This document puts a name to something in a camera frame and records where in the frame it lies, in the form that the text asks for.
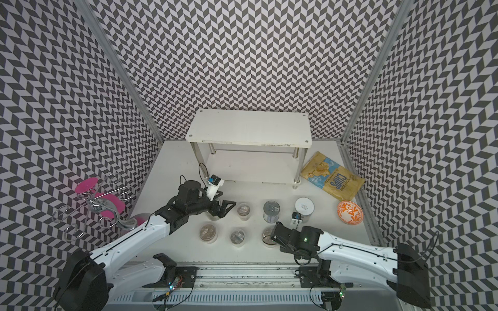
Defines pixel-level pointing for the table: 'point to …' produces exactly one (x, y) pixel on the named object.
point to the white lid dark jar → (305, 207)
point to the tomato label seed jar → (212, 218)
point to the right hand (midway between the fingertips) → (288, 247)
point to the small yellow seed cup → (237, 237)
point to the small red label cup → (244, 211)
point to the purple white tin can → (271, 212)
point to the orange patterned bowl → (349, 212)
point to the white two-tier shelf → (263, 147)
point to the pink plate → (86, 184)
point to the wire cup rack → (105, 200)
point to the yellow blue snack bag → (333, 177)
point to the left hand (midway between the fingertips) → (227, 200)
